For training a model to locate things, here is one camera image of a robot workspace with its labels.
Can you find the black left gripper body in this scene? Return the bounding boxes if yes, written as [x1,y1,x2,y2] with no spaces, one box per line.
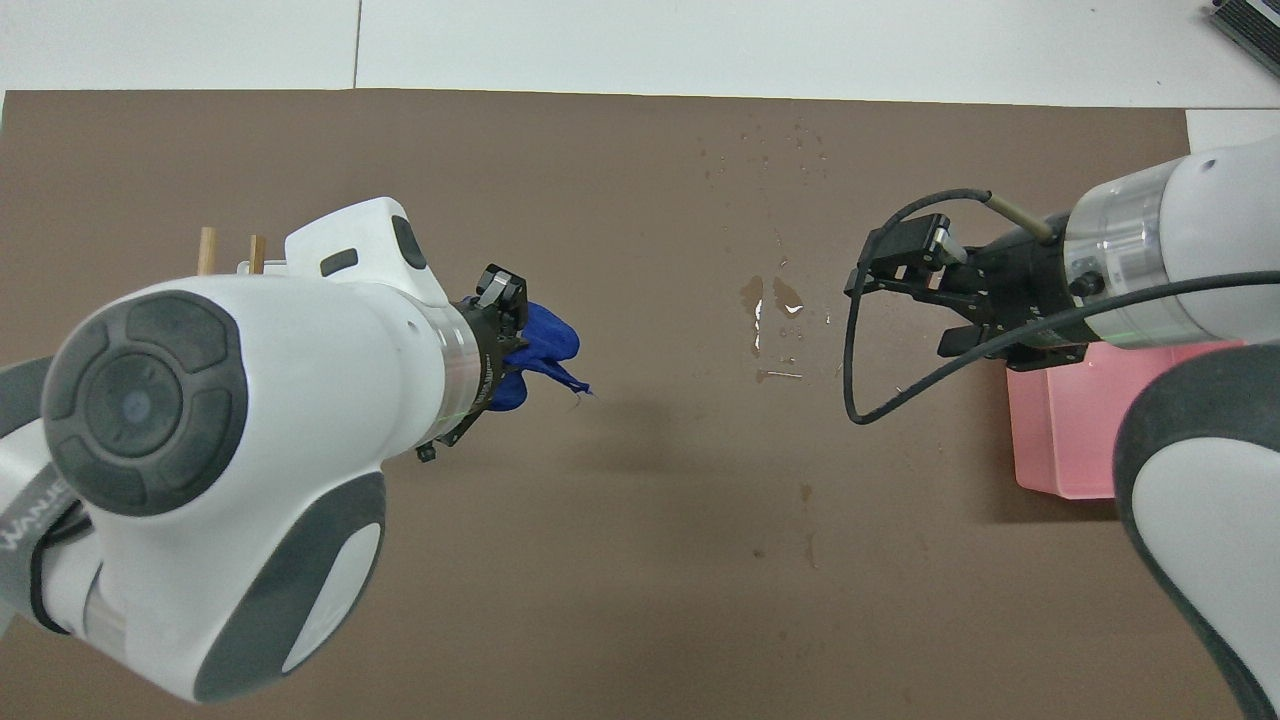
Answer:
[417,298,527,464]

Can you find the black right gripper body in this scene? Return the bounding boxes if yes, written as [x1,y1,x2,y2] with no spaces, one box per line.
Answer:
[958,214,1092,372]

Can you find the blue towel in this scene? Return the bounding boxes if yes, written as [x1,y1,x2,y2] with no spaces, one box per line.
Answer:
[488,302,594,413]

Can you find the water puddle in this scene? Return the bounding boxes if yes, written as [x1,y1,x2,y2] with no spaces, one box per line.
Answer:
[738,272,807,386]

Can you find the scattered water droplets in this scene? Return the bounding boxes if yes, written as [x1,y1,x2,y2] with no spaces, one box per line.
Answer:
[698,118,833,187]

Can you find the pink plastic tray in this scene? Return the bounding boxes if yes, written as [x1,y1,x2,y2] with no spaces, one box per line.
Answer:
[1005,340,1247,501]

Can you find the brown table mat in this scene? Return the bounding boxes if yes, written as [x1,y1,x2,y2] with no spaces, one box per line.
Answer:
[0,88,1247,720]

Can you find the grey ribbed object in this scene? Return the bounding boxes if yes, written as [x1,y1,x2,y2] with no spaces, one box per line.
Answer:
[1205,0,1280,51]

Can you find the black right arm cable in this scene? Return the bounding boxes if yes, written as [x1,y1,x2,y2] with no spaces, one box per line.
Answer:
[842,187,1280,427]

